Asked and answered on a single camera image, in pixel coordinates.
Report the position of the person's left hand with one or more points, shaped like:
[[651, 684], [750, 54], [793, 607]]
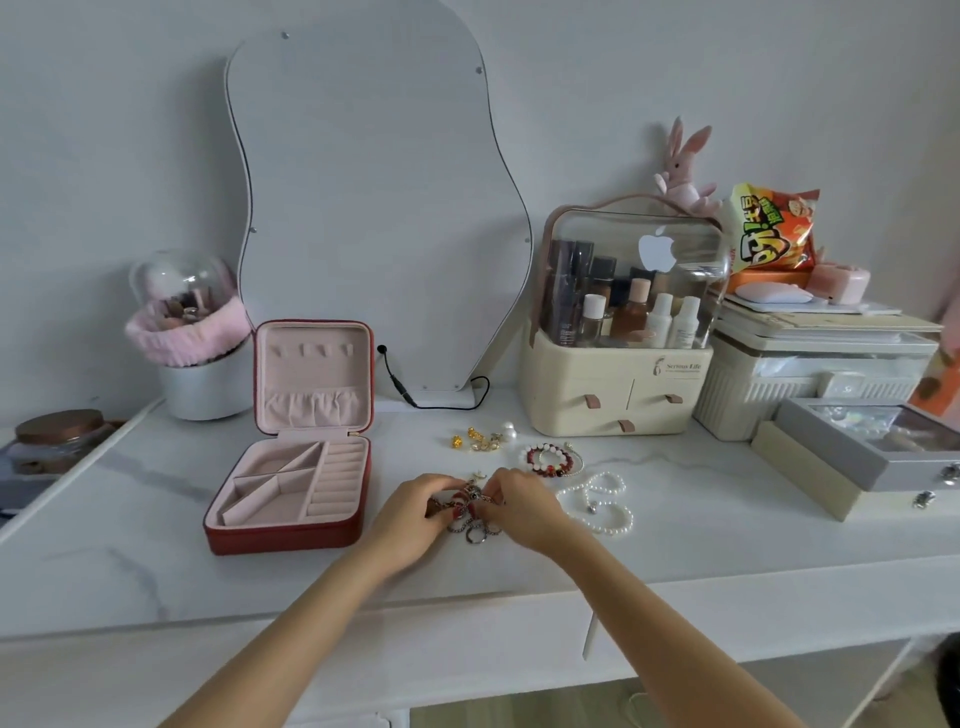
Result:
[[405, 521]]

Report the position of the person's right hand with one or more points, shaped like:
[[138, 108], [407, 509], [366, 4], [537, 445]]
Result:
[[529, 510]]

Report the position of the person's left fingers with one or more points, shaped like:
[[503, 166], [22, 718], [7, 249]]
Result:
[[436, 491]]

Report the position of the person's right fingers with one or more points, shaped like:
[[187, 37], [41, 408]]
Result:
[[495, 495]]

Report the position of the red bead jewellery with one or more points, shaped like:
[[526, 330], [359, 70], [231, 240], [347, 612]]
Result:
[[469, 506]]

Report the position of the person's right forearm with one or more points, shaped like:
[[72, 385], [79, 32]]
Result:
[[660, 645]]

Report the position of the person's left forearm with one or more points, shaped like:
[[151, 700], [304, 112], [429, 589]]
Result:
[[300, 637]]

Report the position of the gold earring cluster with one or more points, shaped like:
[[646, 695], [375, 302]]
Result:
[[484, 441]]

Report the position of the white pearl earring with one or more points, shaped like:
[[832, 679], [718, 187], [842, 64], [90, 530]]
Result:
[[509, 431]]

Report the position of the red jewellery box pink lining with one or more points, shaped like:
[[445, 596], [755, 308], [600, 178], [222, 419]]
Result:
[[289, 487]]

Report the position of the cream cosmetic organizer clear lid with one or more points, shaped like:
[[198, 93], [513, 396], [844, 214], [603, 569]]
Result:
[[600, 390]]

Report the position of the small bottle white cap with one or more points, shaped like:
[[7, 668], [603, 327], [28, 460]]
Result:
[[592, 315]]

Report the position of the tall dark cosmetic bottle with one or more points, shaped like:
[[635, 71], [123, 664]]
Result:
[[566, 292]]

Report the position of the brown bottle peach cap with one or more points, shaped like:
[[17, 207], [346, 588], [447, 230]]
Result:
[[631, 311]]

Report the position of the white squeeze bottle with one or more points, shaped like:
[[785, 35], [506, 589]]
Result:
[[685, 326], [660, 322]]

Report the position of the white round brush holder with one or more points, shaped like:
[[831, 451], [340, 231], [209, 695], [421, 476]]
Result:
[[206, 390]]

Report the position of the white ribbed storage box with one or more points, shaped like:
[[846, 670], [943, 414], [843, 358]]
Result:
[[750, 390]]

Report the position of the wavy frameless table mirror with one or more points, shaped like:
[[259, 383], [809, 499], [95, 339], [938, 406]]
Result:
[[375, 187]]

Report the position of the clear dome brush holder lid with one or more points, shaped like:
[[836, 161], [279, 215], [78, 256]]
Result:
[[180, 281]]

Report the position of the grey jewellery drawer box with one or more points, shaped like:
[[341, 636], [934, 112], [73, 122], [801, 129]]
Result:
[[840, 457]]

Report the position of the pink plush bunny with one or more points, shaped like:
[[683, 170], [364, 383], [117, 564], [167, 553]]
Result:
[[684, 180]]

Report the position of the beige flat tray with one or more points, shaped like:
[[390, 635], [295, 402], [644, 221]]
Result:
[[825, 322]]

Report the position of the glass jar brown lid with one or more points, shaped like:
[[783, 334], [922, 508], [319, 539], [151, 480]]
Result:
[[60, 431]]

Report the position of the orange snack bag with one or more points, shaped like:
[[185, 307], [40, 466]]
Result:
[[772, 225]]

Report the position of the pink small case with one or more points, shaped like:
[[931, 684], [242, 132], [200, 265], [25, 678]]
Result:
[[838, 283]]

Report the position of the white flat pad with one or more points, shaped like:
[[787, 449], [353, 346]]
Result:
[[855, 307]]

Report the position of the small silver charm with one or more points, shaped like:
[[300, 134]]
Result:
[[925, 500]]

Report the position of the orange patterned bag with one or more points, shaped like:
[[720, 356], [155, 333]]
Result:
[[941, 375]]

